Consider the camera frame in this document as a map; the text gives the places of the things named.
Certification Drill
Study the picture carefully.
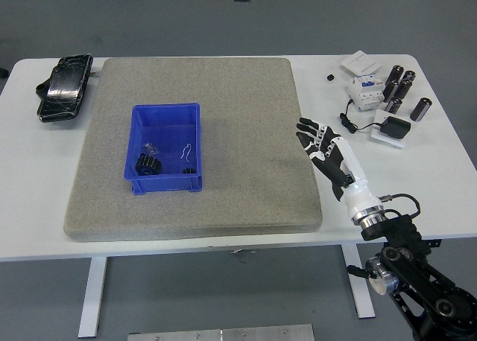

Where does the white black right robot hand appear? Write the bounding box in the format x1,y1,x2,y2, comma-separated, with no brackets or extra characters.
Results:
296,117,383,219

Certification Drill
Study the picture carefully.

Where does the blue plastic box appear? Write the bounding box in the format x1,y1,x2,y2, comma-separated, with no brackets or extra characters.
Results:
122,102,204,195

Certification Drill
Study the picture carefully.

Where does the large black gear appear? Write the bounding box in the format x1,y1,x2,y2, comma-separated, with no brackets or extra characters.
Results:
134,153,163,176

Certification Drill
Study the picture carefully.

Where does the white flat block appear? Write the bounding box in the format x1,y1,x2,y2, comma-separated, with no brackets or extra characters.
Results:
370,108,407,150

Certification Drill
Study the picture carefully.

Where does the black power adapter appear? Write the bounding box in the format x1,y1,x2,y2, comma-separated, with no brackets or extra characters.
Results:
379,116,412,139

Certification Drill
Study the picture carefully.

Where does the white circuit breaker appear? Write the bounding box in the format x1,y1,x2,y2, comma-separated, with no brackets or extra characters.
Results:
345,72,385,113

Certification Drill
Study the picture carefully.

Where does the grey-brown mat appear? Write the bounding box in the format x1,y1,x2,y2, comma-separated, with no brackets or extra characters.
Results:
63,56,323,242

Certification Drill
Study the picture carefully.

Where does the white table leg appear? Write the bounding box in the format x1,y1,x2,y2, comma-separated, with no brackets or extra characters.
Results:
77,257,109,338
341,243,376,319

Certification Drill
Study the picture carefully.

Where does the grey metal plate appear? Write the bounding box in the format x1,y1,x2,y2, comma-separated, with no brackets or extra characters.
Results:
127,324,315,341

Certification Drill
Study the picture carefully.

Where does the black wrapped device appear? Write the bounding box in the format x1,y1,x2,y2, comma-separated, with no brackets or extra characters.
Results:
35,53,95,124

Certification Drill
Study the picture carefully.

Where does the black adapter cord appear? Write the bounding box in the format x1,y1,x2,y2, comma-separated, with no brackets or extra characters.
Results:
338,98,385,134

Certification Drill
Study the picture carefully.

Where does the white switch plate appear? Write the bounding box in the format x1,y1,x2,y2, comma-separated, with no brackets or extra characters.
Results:
341,49,382,76

